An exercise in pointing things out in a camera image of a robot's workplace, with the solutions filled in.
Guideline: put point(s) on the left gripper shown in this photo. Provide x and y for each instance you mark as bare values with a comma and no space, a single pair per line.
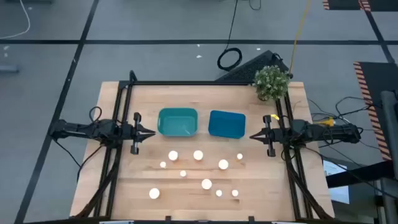
128,133

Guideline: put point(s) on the teal plastic bin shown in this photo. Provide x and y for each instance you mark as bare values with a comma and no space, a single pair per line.
177,123

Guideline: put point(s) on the grey floor block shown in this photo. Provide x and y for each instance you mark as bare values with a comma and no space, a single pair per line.
7,69

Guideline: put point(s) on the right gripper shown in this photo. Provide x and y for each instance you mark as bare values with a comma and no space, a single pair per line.
275,136

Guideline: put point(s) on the black mat hazard stripe edge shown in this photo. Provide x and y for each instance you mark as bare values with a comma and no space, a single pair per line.
379,77
384,4
342,3

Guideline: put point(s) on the black table edge bracket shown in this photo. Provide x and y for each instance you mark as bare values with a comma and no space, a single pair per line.
251,218
168,218

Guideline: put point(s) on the blue medicine bottle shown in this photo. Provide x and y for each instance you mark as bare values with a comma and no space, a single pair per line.
219,193

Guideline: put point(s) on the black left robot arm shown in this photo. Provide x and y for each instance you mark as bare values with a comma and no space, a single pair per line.
102,130

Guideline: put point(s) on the grey metal post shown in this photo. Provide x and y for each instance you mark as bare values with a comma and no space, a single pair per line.
388,124

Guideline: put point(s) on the black beam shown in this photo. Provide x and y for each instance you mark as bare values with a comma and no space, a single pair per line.
357,175

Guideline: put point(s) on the black aluminium table frame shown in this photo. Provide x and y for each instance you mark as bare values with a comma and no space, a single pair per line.
186,83

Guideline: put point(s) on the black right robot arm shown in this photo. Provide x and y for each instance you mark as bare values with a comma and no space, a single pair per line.
342,132

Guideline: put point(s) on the pink medicine bottle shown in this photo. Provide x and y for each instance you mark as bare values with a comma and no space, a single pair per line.
183,173

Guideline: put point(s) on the small medicine bottle white cap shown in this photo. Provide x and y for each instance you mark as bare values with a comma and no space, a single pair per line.
239,156

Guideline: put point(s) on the white paper sheet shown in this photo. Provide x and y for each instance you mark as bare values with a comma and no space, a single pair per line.
340,194

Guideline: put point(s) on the yellow medicine bottle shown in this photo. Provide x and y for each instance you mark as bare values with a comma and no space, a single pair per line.
163,164

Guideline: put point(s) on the large orange medicine bottle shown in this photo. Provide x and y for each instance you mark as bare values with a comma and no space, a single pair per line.
173,155
206,184
223,164
154,193
198,155

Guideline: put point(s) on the yellow tape tag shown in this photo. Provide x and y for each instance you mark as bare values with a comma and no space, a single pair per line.
275,117

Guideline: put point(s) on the potted green plant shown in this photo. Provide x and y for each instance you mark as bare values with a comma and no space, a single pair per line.
271,82

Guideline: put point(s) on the blue plastic bin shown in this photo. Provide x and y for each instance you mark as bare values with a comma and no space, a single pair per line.
227,124

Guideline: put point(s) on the yellow power plug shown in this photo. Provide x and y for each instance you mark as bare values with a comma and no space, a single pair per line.
328,122

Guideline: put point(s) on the purple medicine bottle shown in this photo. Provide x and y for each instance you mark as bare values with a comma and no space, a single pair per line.
235,193

